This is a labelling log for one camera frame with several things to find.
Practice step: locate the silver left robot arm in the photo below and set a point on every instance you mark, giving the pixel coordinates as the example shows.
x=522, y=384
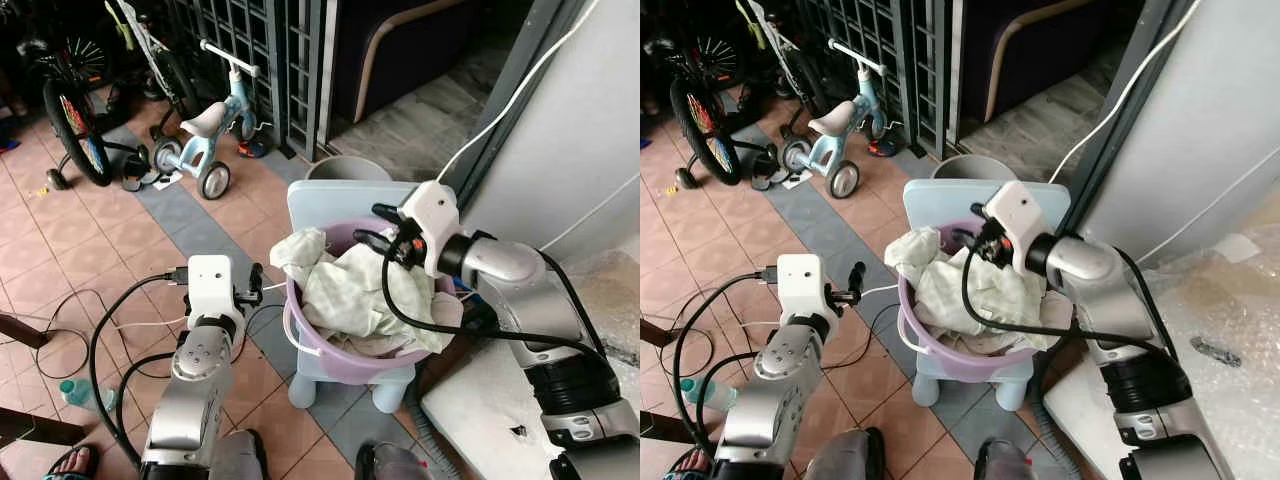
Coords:
x=775, y=395
x=195, y=390

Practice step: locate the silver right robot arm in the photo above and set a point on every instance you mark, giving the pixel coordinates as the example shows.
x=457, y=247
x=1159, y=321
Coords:
x=1100, y=265
x=520, y=265

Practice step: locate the grey plastic bucket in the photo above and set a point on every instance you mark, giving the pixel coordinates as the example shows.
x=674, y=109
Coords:
x=975, y=168
x=348, y=168

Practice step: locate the light blue plastic stool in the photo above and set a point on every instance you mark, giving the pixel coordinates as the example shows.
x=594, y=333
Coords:
x=320, y=200
x=930, y=200

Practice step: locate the pale green checked cloth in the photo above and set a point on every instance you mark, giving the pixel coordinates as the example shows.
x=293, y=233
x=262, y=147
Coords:
x=950, y=290
x=340, y=290

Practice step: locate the purple plastic wash basin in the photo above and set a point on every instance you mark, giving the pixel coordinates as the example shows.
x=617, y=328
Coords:
x=350, y=356
x=960, y=358

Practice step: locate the light blue kids balance bike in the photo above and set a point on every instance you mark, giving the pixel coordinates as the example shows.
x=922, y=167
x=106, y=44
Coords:
x=215, y=135
x=840, y=135

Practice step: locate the grey left robot leg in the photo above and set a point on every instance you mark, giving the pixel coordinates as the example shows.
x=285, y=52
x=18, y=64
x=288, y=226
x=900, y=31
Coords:
x=240, y=458
x=845, y=455

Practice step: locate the grey robot leg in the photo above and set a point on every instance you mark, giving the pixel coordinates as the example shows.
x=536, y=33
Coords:
x=240, y=458
x=845, y=455
x=1010, y=462
x=392, y=463

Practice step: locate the clear plastic water bottle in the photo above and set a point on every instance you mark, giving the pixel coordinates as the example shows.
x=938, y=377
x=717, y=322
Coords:
x=85, y=395
x=708, y=394

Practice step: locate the dark sofa with wooden trim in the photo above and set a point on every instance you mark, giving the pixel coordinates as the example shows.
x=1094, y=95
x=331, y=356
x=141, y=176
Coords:
x=400, y=40
x=1030, y=40

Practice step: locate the dark metal grille gate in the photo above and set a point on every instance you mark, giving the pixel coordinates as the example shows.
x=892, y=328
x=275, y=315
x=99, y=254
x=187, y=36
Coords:
x=250, y=60
x=880, y=60

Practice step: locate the short dark wooden bar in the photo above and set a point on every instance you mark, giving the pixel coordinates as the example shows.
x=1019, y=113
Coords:
x=655, y=333
x=22, y=330

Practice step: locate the white flat board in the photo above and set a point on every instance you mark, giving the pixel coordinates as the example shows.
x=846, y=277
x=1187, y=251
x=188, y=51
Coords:
x=1085, y=430
x=480, y=420

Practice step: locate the clear bubble wrap sheet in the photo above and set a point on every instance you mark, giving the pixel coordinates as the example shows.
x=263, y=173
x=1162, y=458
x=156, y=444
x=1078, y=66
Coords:
x=610, y=300
x=1220, y=410

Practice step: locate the black bicycle with coloured spokes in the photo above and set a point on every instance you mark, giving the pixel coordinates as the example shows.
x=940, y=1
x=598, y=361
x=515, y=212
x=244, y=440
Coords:
x=705, y=125
x=75, y=130

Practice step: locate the grey right robot leg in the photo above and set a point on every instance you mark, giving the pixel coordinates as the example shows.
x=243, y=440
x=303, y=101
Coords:
x=392, y=463
x=1010, y=462

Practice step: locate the long dark wooden bar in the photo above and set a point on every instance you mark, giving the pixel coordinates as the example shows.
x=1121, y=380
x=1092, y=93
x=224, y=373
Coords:
x=662, y=428
x=40, y=426

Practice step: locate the person's foot in sandal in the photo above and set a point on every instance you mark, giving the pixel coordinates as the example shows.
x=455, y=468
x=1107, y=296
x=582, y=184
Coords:
x=72, y=463
x=690, y=465

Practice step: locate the white and green bicycle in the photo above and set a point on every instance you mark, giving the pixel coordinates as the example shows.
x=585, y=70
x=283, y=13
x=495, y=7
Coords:
x=775, y=45
x=145, y=45

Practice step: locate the small dark flat object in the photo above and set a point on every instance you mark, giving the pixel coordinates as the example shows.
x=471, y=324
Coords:
x=1215, y=351

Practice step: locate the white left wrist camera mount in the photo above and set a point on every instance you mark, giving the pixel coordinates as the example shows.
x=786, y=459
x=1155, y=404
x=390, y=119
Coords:
x=800, y=285
x=210, y=285

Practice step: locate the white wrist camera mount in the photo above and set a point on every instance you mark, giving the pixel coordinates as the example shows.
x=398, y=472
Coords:
x=430, y=215
x=800, y=285
x=1018, y=215
x=210, y=285

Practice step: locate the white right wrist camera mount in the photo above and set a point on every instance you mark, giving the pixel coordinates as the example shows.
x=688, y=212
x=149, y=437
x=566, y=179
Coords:
x=1018, y=215
x=430, y=215

